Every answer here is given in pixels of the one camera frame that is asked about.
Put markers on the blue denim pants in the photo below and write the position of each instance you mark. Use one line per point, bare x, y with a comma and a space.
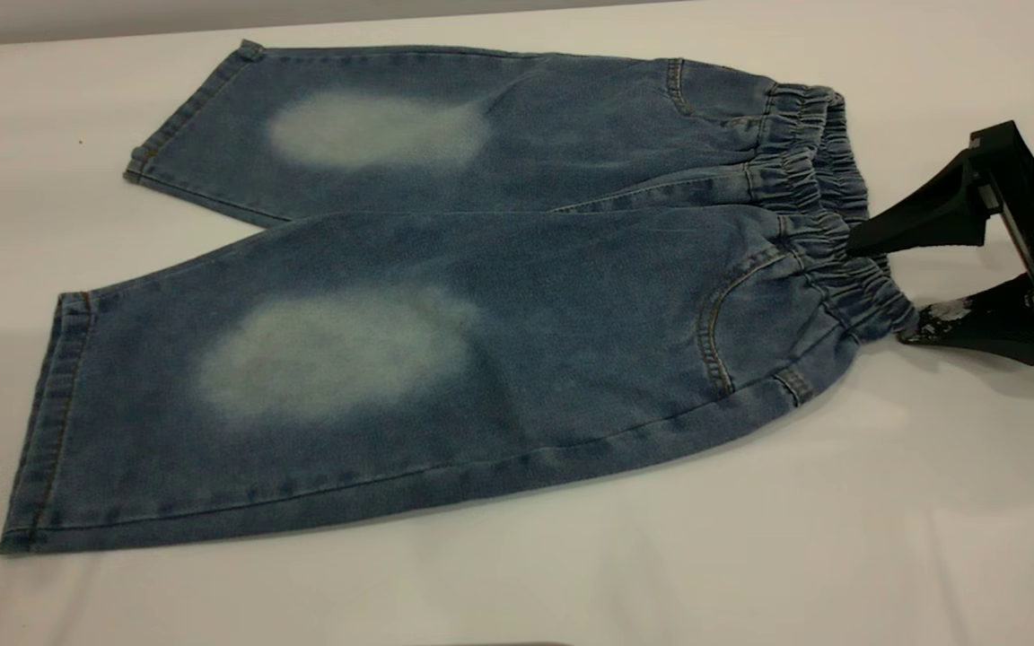
526, 296

